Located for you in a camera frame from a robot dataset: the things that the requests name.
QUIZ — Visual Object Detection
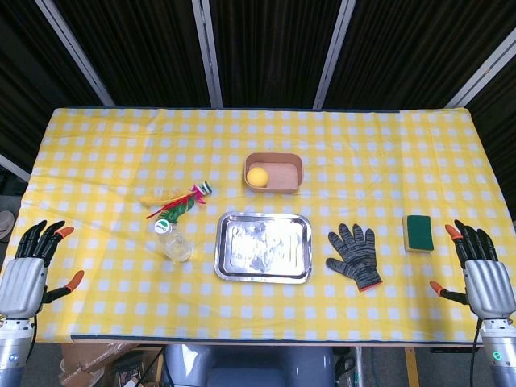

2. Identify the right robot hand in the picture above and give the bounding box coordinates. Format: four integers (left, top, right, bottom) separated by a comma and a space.
429, 219, 516, 320

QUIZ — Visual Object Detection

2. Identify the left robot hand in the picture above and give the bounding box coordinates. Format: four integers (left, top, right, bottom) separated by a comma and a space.
0, 219, 85, 320

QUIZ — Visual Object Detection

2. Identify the clear plastic bottle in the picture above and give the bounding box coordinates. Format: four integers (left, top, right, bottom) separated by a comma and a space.
155, 219, 193, 264

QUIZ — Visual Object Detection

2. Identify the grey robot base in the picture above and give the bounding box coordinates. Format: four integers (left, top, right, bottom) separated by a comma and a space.
162, 343, 336, 387

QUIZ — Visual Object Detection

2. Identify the metal tray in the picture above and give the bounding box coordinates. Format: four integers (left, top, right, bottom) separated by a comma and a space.
214, 211, 314, 285

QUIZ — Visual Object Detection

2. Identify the green yellow sponge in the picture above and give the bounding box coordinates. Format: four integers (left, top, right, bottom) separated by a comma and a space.
402, 214, 436, 254

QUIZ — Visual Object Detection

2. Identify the cardboard box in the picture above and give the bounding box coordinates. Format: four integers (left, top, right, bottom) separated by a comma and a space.
58, 342, 162, 387

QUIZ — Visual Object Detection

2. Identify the grey striped work glove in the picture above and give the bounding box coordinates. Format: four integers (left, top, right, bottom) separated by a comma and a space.
325, 223, 383, 293

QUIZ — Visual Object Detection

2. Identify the colourful feather shuttlecock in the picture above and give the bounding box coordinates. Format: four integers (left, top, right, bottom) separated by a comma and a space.
139, 181, 214, 224

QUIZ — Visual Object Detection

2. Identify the yellow checkered tablecloth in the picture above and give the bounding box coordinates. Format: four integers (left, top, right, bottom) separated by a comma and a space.
3, 106, 516, 344

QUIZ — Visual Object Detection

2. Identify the brown paper box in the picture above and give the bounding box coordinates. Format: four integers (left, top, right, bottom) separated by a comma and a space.
243, 152, 305, 195

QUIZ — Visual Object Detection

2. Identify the yellow ball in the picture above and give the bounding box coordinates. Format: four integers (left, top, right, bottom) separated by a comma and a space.
247, 166, 269, 189

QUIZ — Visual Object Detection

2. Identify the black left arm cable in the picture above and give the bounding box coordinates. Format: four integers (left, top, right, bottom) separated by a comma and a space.
24, 316, 38, 364

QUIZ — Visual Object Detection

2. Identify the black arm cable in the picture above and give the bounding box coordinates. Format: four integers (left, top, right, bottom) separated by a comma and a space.
469, 318, 483, 387
24, 316, 38, 364

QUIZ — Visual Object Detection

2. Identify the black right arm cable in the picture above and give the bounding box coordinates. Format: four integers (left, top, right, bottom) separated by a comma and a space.
469, 318, 483, 387

